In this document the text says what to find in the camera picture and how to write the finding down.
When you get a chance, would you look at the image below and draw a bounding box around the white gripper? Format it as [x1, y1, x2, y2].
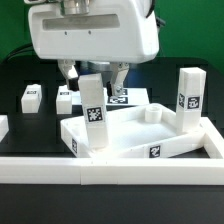
[28, 0, 159, 97]

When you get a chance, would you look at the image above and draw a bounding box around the white desk top tray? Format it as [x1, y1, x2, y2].
[60, 104, 205, 159]

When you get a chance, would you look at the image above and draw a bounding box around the fiducial marker sheet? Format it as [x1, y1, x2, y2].
[72, 88, 149, 106]

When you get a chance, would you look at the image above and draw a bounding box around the white left fence block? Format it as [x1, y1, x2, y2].
[0, 115, 9, 142]

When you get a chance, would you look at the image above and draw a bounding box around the white right fence bar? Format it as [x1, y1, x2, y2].
[200, 117, 224, 159]

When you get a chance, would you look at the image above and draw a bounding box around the black thick cable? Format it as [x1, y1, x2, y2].
[3, 43, 34, 63]

